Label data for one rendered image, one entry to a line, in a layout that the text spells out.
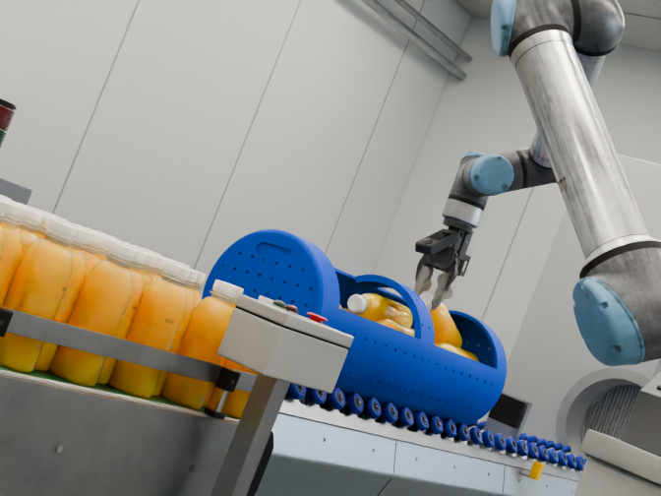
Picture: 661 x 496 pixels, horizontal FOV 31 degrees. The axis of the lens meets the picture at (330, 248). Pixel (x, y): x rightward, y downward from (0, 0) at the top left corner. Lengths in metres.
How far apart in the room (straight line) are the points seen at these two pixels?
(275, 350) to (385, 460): 0.87
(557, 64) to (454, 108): 6.38
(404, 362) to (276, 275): 0.39
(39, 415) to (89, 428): 0.10
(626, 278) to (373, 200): 6.36
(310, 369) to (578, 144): 0.60
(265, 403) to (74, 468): 0.33
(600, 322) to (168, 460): 0.71
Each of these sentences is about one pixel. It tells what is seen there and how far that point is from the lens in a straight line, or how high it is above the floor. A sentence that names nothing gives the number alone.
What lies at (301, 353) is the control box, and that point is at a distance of 1.86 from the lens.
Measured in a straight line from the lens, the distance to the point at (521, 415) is 3.38.
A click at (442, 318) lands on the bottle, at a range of 2.85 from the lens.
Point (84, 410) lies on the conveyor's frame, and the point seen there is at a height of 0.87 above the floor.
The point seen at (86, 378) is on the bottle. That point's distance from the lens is 1.75.
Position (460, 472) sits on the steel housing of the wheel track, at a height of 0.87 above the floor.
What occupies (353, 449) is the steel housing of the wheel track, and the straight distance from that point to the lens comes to 2.51.
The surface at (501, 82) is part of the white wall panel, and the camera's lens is 8.43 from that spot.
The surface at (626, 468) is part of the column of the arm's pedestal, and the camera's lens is 2.04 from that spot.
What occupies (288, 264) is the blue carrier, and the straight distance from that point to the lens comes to 2.28.
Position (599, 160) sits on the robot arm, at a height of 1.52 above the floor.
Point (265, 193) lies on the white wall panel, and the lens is 7.35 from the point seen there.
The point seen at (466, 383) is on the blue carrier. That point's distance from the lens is 2.81.
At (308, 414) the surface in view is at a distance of 2.35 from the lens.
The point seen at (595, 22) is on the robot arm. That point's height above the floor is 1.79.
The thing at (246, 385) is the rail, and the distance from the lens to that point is 2.01.
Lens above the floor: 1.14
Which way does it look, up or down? 2 degrees up
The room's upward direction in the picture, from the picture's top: 21 degrees clockwise
